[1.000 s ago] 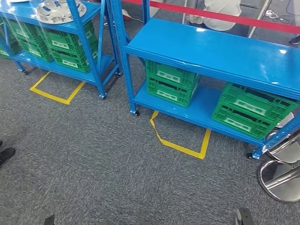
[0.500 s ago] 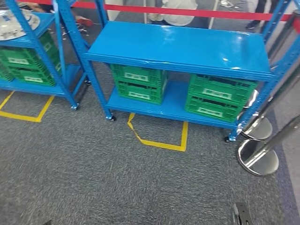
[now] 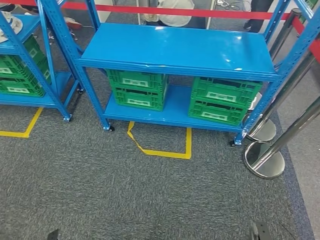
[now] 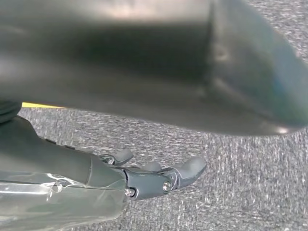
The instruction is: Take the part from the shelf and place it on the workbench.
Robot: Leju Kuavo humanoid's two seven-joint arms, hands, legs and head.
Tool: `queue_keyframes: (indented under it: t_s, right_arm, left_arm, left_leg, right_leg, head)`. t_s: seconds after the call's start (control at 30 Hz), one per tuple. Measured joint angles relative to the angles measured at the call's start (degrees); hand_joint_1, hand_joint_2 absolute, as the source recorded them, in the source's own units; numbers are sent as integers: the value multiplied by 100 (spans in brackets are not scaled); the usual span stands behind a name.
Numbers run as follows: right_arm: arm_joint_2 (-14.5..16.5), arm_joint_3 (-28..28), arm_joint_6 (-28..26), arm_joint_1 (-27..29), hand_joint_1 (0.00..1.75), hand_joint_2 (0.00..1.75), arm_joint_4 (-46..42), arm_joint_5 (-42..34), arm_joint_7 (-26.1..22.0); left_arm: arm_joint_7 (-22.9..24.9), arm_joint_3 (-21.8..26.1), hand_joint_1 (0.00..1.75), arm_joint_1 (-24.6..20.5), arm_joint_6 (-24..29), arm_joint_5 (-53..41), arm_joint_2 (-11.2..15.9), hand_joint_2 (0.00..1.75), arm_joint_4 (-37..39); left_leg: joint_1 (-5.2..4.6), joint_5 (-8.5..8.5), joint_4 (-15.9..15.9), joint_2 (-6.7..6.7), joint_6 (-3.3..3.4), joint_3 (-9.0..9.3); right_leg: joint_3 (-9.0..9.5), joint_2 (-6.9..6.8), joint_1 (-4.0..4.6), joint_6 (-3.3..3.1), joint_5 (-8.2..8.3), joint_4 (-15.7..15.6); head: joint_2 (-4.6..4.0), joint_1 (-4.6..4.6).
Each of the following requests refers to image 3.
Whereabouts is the silver plastic wheel cover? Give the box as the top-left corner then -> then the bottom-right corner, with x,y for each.
0,11 -> 23,44

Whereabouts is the blue metal shelf rack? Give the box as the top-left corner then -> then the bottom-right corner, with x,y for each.
0,0 -> 85,123
37,0 -> 320,147

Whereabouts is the black stool chrome base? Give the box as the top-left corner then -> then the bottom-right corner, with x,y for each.
48,28 -> 78,46

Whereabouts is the red barrier belt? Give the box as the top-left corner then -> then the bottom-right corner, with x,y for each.
291,16 -> 320,64
0,0 -> 292,21

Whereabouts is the person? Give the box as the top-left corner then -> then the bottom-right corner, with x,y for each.
243,0 -> 275,33
25,4 -> 83,31
143,0 -> 195,28

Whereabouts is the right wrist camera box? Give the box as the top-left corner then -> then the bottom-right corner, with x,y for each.
250,221 -> 272,240

